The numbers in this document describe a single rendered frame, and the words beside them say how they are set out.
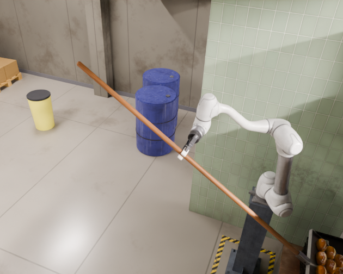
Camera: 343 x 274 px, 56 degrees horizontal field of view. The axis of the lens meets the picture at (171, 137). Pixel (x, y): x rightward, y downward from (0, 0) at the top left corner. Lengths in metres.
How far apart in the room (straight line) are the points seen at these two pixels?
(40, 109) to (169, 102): 2.07
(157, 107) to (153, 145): 0.63
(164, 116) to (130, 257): 1.87
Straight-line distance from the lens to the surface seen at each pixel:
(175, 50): 5.53
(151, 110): 4.29
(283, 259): 3.08
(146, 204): 4.05
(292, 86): 2.83
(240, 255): 3.36
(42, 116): 5.38
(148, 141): 4.58
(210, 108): 1.98
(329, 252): 2.41
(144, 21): 5.62
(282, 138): 2.19
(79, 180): 4.45
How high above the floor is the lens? 2.96
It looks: 35 degrees down
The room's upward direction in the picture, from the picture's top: 3 degrees clockwise
